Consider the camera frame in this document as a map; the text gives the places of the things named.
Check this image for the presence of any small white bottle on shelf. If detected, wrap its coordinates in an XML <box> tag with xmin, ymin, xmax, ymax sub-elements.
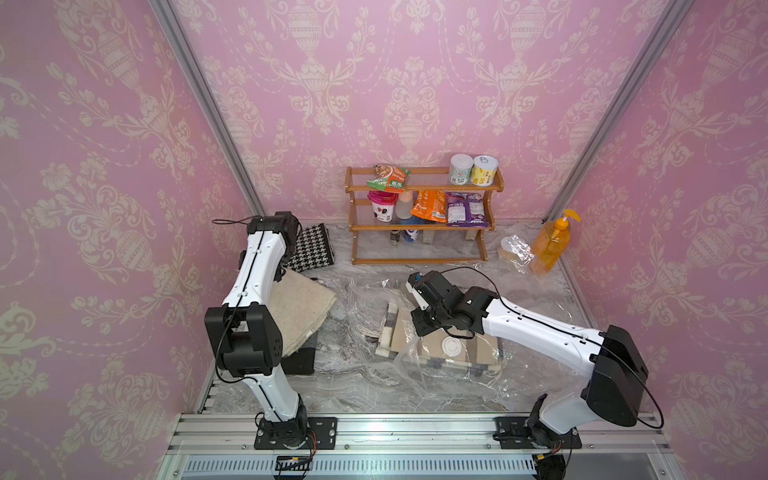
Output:
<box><xmin>395</xmin><ymin>191</ymin><xmax>414</xmax><ymax>221</ymax></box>

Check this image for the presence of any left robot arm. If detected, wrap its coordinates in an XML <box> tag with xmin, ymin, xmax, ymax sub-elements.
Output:
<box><xmin>204</xmin><ymin>211</ymin><xmax>311</xmax><ymax>449</ymax></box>

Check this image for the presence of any pink lid yogurt cup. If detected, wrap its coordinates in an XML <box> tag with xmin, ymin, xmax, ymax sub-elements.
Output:
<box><xmin>367</xmin><ymin>190</ymin><xmax>398</xmax><ymax>223</ymax></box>

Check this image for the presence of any wooden three-tier shelf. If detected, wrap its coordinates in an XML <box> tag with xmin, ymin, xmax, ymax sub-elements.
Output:
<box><xmin>344</xmin><ymin>166</ymin><xmax>505</xmax><ymax>265</ymax></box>

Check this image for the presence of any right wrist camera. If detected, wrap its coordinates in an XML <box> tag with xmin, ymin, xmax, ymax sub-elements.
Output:
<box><xmin>406</xmin><ymin>272</ymin><xmax>428</xmax><ymax>310</ymax></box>

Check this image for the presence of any clear plastic vacuum bag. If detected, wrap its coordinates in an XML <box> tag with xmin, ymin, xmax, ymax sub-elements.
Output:
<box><xmin>311</xmin><ymin>239</ymin><xmax>601</xmax><ymax>409</ymax></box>

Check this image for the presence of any orange snack bag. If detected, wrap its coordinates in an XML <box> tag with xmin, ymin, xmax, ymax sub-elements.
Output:
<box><xmin>411</xmin><ymin>190</ymin><xmax>447</xmax><ymax>223</ymax></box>

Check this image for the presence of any yellow white cup can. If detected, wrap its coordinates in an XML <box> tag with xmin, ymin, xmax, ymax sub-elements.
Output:
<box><xmin>470</xmin><ymin>155</ymin><xmax>499</xmax><ymax>187</ymax></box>

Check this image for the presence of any orange soap pump bottle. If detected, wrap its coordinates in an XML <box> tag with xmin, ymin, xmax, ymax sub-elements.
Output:
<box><xmin>529</xmin><ymin>209</ymin><xmax>581</xmax><ymax>275</ymax></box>

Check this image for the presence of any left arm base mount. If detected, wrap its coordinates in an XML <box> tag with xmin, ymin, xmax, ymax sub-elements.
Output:
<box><xmin>253</xmin><ymin>415</ymin><xmax>338</xmax><ymax>450</ymax></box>

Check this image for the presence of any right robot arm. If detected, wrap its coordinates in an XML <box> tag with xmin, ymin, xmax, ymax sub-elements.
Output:
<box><xmin>406</xmin><ymin>271</ymin><xmax>648</xmax><ymax>450</ymax></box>

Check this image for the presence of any green white cup can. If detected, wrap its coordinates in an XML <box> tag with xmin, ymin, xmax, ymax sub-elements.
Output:
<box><xmin>449</xmin><ymin>153</ymin><xmax>474</xmax><ymax>185</ymax></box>

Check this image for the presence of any white vacuum bag valve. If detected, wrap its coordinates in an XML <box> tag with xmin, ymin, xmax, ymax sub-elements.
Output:
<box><xmin>441</xmin><ymin>337</ymin><xmax>464</xmax><ymax>358</ymax></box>

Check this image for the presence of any aluminium front rail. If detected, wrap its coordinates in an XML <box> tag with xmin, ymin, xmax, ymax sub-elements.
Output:
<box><xmin>167</xmin><ymin>413</ymin><xmax>672</xmax><ymax>455</ymax></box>

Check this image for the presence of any black white houndstooth scarf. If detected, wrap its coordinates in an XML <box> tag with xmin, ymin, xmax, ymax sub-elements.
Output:
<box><xmin>287</xmin><ymin>223</ymin><xmax>335</xmax><ymax>272</ymax></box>

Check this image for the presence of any beige knitted scarf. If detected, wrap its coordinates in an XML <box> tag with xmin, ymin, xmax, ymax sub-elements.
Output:
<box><xmin>268</xmin><ymin>269</ymin><xmax>337</xmax><ymax>357</ymax></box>

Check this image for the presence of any purple snack bag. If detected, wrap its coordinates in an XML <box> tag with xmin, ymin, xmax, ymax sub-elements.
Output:
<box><xmin>446</xmin><ymin>192</ymin><xmax>489</xmax><ymax>228</ymax></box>

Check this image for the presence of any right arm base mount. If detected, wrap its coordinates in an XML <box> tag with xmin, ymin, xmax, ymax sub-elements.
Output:
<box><xmin>492</xmin><ymin>416</ymin><xmax>583</xmax><ymax>451</ymax></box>

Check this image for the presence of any red green snack packet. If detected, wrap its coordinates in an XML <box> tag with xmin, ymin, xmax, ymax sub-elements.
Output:
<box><xmin>366</xmin><ymin>164</ymin><xmax>410</xmax><ymax>194</ymax></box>

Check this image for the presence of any beige brown plaid scarf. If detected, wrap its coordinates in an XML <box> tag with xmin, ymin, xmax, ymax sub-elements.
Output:
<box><xmin>375</xmin><ymin>302</ymin><xmax>504</xmax><ymax>375</ymax></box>

